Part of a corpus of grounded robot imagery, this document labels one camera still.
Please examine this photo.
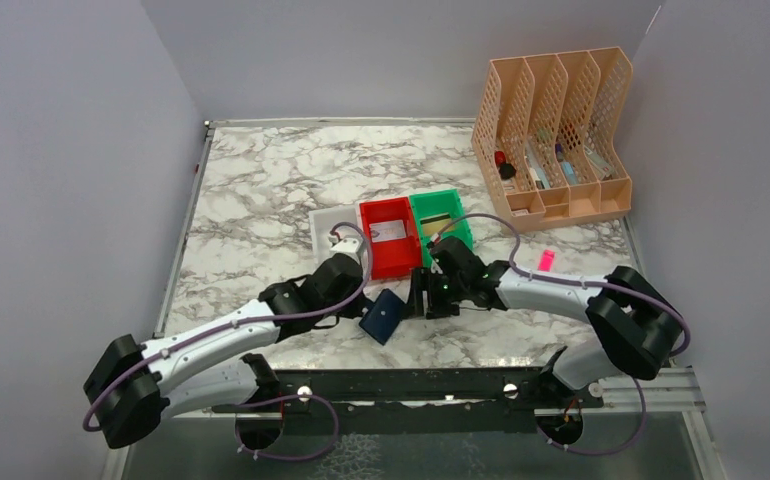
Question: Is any navy blue card holder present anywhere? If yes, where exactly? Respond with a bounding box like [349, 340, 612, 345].
[359, 289, 406, 345]

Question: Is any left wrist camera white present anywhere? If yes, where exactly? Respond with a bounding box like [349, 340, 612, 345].
[328, 233, 364, 263]

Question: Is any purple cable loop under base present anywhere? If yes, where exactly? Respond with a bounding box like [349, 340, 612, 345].
[233, 394, 341, 462]

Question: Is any peach file organizer rack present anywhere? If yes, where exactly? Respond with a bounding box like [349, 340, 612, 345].
[471, 47, 633, 232]

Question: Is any red plastic bin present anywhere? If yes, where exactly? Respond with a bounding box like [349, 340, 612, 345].
[359, 197, 422, 280]

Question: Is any white plastic bin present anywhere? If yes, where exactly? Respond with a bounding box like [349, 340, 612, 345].
[309, 205, 362, 264]

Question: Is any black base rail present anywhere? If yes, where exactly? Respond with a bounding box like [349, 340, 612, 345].
[126, 354, 704, 439]

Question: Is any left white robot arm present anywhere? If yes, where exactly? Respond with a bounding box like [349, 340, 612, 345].
[82, 253, 371, 449]

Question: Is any gold card in green bin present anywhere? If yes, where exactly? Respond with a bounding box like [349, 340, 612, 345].
[419, 213, 451, 237]

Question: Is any clear pen pack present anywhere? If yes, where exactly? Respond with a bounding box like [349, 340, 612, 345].
[525, 141, 550, 190]

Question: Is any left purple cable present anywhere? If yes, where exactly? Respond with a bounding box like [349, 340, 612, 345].
[82, 221, 374, 433]

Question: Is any grey stapler in rack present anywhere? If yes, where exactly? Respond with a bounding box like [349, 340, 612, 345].
[583, 145, 616, 180]

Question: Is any pink highlighter pen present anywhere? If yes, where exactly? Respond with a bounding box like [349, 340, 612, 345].
[537, 249, 556, 272]

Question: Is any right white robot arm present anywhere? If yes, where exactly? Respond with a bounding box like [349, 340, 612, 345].
[427, 237, 688, 407]

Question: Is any red black stamp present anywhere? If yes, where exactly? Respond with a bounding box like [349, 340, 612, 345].
[494, 150, 517, 181]

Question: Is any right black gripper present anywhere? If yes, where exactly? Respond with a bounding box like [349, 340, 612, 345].
[403, 264, 468, 318]

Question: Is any silver card in red bin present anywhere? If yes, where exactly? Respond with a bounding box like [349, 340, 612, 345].
[369, 219, 406, 243]

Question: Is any green plastic bin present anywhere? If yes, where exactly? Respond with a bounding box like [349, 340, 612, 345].
[408, 189, 473, 267]

